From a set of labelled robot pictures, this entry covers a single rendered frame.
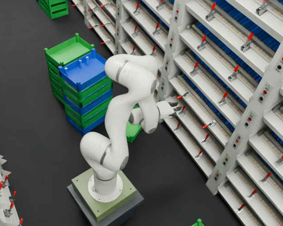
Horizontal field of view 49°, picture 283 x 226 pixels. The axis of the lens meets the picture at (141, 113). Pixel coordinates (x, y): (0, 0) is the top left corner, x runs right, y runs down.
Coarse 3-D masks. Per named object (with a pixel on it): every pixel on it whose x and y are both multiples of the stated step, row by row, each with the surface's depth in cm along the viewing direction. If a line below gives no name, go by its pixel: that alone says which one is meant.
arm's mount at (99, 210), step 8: (80, 176) 171; (88, 176) 172; (120, 176) 173; (72, 184) 173; (80, 184) 168; (128, 184) 171; (80, 192) 165; (88, 192) 166; (128, 192) 168; (88, 200) 163; (96, 200) 164; (120, 200) 165; (128, 200) 173; (88, 208) 165; (96, 208) 161; (104, 208) 161; (112, 208) 164; (96, 216) 158; (104, 216) 164
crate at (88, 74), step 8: (88, 56) 214; (96, 56) 216; (72, 64) 206; (96, 64) 214; (104, 64) 214; (64, 72) 205; (72, 72) 207; (80, 72) 207; (88, 72) 208; (96, 72) 209; (104, 72) 204; (72, 80) 202; (80, 80) 203; (88, 80) 197; (96, 80) 203; (80, 88) 195
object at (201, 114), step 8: (176, 72) 208; (176, 80) 209; (176, 88) 206; (184, 88) 204; (184, 96) 201; (192, 96) 200; (192, 104) 197; (200, 112) 193; (208, 120) 189; (208, 128) 190; (216, 128) 185; (216, 136) 185; (224, 136) 182; (224, 144) 179
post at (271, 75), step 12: (276, 60) 127; (276, 72) 129; (264, 84) 137; (276, 84) 131; (252, 96) 146; (276, 96) 135; (252, 108) 149; (264, 108) 142; (240, 120) 159; (240, 132) 163; (252, 132) 155; (228, 144) 176; (240, 144) 166; (216, 168) 196; (228, 168) 184; (216, 192) 208
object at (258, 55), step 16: (192, 0) 166; (208, 0) 160; (224, 0) 158; (208, 16) 155; (224, 16) 153; (240, 16) 150; (224, 32) 151; (240, 32) 148; (256, 32) 143; (240, 48) 143; (256, 48) 142; (272, 48) 137; (256, 64) 138
